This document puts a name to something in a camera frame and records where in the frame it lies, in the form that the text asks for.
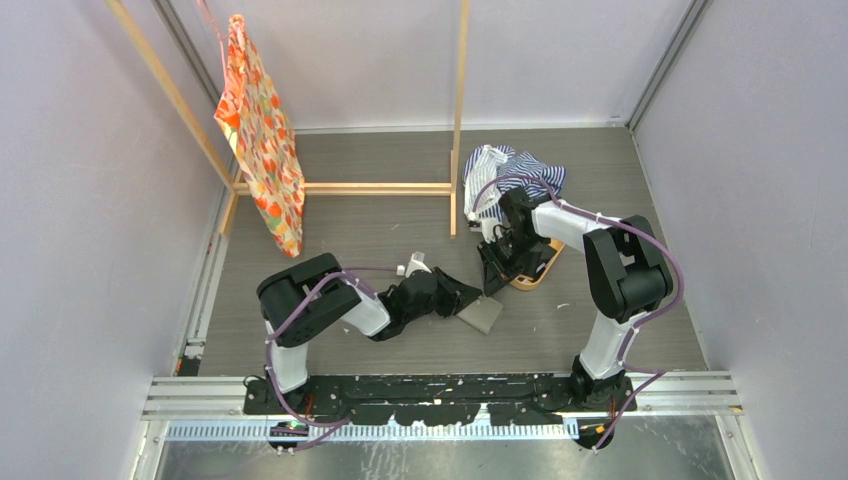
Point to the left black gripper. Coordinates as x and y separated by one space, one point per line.
458 295

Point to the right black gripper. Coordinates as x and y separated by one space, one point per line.
497 272

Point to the yellow oval tray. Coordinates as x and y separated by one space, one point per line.
550 253

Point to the clear grey card holder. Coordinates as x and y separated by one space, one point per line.
481 314

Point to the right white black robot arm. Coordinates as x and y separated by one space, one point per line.
627 274

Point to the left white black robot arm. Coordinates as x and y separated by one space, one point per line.
300 302

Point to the blue white striped cloth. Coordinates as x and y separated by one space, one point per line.
490 171

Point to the orange floral cloth bag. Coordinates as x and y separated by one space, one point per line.
259 133

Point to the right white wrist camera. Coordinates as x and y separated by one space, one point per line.
488 227

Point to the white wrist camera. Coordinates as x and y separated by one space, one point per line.
488 227
415 264

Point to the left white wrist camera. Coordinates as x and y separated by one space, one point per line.
415 264

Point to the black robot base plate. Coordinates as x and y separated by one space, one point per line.
435 400

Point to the aluminium rail frame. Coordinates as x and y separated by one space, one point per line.
684 425

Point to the wooden rack frame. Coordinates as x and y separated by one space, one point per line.
232 181

